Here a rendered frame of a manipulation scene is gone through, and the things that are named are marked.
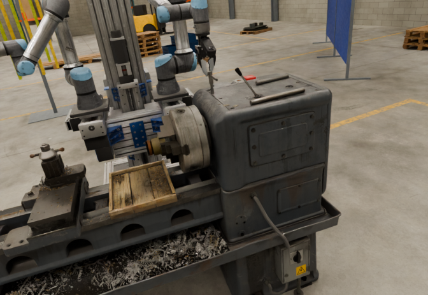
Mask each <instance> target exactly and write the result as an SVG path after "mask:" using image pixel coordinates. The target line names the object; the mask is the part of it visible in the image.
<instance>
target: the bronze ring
mask: <svg viewBox="0 0 428 295"><path fill-rule="evenodd" d="M164 142H166V141H165V139H164V138H161V139H159V137H158V136H157V137H156V138H151V140H146V141H145V144H146V149H147V152H148V156H150V155H153V154H154V155H159V154H160V155H162V150H161V144H160V143H164Z"/></svg>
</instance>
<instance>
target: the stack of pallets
mask: <svg viewBox="0 0 428 295"><path fill-rule="evenodd" d="M137 37H138V43H139V49H140V52H141V56H144V57H149V56H153V55H158V54H163V51H162V48H161V46H162V44H161V41H160V40H161V38H160V36H159V31H157V32H156V31H146V32H139V33H137ZM156 39H157V40H156ZM152 43H153V44H152ZM151 52H153V53H151ZM157 52H159V53H158V54H154V53H157ZM149 54H152V55H149ZM144 57H141V58H144Z"/></svg>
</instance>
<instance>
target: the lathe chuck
mask: <svg viewBox="0 0 428 295"><path fill-rule="evenodd" d="M179 110H184V112H183V113H178V111H179ZM169 115H170V118H171V122H172V125H173V130H174V133H175V135H176V136H175V137H172V140H177V141H178V143H179V144H180V146H181V147H184V145H186V144H187V145H188V148H189V153H188V155H185V154H178V160H179V165H180V168H181V170H182V171H183V172H184V173H186V172H189V171H194V170H197V169H201V168H202V167H203V150H202V146H201V139H200V136H199V131H198V128H197V124H196V121H195V118H194V116H193V114H192V111H191V110H190V108H189V107H188V106H186V107H182V108H176V109H172V110H169ZM193 166H197V168H196V169H191V167H193Z"/></svg>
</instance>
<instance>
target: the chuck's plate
mask: <svg viewBox="0 0 428 295"><path fill-rule="evenodd" d="M188 107H189V108H190V110H191V111H192V114H193V116H194V118H195V121H196V124H197V128H198V131H199V136H200V139H201V146H202V150H203V167H202V168H206V167H208V166H209V165H210V146H209V142H208V136H207V133H206V128H205V125H204V122H203V118H202V116H201V114H200V112H199V110H198V108H197V107H196V106H195V105H192V106H188Z"/></svg>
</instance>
